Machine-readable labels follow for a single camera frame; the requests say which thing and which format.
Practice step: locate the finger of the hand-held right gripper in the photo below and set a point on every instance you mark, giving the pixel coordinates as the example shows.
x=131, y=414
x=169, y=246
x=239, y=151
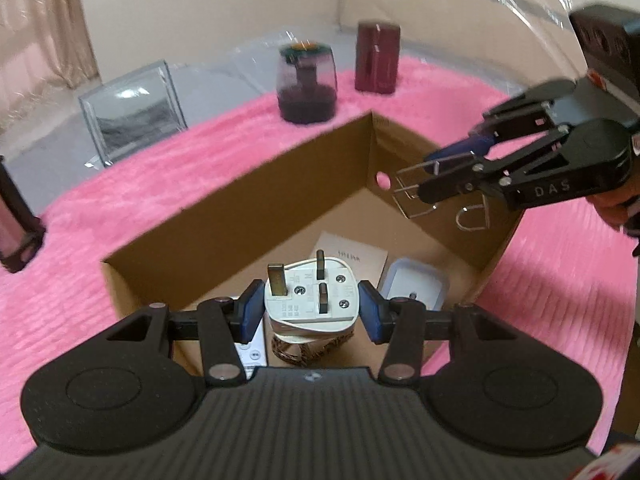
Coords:
x=450, y=187
x=462, y=149

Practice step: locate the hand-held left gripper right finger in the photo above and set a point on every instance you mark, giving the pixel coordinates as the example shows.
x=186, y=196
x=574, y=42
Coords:
x=370, y=312

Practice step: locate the pink curtain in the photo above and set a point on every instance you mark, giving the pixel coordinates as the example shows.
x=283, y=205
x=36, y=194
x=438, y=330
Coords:
x=35, y=25

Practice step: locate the white square night light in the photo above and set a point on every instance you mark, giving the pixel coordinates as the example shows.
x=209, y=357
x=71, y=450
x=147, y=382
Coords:
x=407, y=280

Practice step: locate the brown cardboard box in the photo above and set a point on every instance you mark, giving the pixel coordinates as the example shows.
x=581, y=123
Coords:
x=250, y=200

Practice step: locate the pink ribbed blanket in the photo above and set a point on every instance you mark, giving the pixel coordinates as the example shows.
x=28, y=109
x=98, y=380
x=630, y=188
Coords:
x=75, y=270

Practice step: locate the person's right hand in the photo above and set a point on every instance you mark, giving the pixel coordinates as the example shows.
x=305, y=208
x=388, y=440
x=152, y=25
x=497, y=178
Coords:
x=620, y=210

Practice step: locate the glass jar with dark base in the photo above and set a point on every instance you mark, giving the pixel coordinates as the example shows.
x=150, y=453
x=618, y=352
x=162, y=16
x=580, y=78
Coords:
x=306, y=90

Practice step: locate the white remote control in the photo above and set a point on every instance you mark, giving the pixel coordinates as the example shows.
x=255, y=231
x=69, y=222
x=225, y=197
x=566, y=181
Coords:
x=250, y=357

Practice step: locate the glass picture frame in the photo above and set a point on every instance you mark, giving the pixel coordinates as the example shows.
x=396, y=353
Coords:
x=132, y=110

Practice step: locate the dark red canister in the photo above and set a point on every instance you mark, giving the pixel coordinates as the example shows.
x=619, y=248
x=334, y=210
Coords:
x=377, y=57

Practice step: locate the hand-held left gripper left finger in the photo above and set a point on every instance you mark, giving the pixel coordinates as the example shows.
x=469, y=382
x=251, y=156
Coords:
x=251, y=312

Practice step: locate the white three-pin plug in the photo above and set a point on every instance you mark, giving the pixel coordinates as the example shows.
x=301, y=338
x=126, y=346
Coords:
x=310, y=305

